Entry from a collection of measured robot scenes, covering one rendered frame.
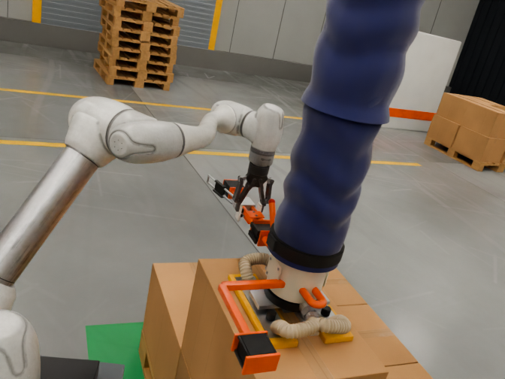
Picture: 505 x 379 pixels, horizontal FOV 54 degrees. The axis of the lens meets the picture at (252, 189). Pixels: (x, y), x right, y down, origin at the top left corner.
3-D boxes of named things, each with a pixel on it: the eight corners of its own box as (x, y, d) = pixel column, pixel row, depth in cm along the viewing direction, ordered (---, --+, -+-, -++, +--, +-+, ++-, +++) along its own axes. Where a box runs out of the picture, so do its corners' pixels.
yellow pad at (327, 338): (352, 341, 148) (357, 328, 146) (324, 344, 144) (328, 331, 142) (302, 275, 176) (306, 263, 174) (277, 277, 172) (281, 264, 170)
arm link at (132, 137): (188, 122, 130) (153, 108, 137) (135, 125, 115) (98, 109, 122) (179, 169, 134) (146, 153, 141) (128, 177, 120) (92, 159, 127)
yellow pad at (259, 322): (297, 347, 140) (301, 333, 138) (265, 350, 136) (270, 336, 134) (254, 277, 168) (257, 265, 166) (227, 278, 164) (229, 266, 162)
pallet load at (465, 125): (520, 173, 794) (544, 119, 760) (476, 171, 748) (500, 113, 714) (464, 147, 891) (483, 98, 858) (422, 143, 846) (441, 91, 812)
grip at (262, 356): (276, 371, 115) (281, 354, 113) (242, 375, 111) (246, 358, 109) (262, 346, 122) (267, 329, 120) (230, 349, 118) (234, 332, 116)
